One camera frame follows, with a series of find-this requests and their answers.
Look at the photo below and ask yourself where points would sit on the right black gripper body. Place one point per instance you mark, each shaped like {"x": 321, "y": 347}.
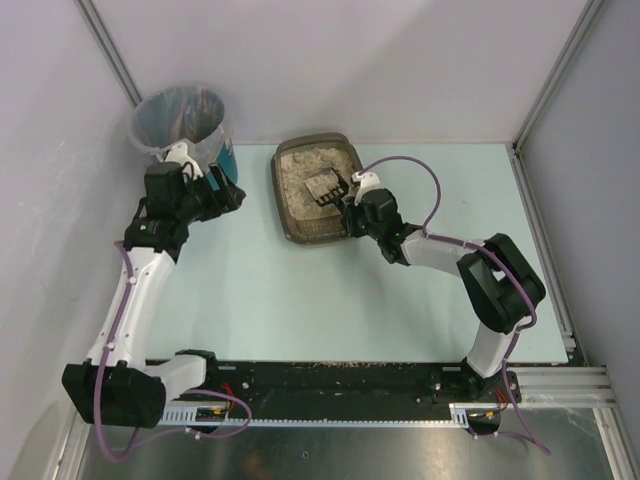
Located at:
{"x": 351, "y": 220}

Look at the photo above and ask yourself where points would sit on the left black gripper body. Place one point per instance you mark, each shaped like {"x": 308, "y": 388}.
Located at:
{"x": 216, "y": 189}

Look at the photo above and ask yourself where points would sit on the black litter scoop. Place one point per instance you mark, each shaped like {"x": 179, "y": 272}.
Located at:
{"x": 326, "y": 187}

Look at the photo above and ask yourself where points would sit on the teal trash bin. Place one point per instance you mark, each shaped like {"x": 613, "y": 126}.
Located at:
{"x": 227, "y": 155}

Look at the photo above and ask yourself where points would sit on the clear plastic bin liner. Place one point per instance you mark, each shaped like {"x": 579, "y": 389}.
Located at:
{"x": 175, "y": 130}

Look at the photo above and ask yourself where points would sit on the brown litter box tray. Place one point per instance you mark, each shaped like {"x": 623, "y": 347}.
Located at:
{"x": 310, "y": 232}

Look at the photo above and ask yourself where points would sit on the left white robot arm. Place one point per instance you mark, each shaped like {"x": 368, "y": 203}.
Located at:
{"x": 114, "y": 385}

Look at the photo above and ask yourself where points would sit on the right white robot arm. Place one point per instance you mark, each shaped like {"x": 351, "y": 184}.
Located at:
{"x": 502, "y": 287}

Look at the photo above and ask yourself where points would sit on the cat litter pellets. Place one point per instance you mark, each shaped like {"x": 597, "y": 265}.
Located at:
{"x": 300, "y": 165}

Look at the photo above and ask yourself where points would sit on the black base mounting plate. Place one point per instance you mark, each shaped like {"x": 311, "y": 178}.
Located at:
{"x": 346, "y": 392}

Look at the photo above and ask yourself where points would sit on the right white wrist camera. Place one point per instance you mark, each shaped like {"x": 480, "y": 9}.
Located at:
{"x": 365, "y": 181}

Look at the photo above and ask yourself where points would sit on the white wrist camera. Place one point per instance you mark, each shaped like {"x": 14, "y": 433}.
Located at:
{"x": 365, "y": 181}
{"x": 179, "y": 153}

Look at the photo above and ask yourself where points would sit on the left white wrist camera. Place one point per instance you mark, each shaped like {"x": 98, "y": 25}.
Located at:
{"x": 179, "y": 153}

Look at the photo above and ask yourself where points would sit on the aluminium frame rail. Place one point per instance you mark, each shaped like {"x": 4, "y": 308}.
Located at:
{"x": 570, "y": 387}

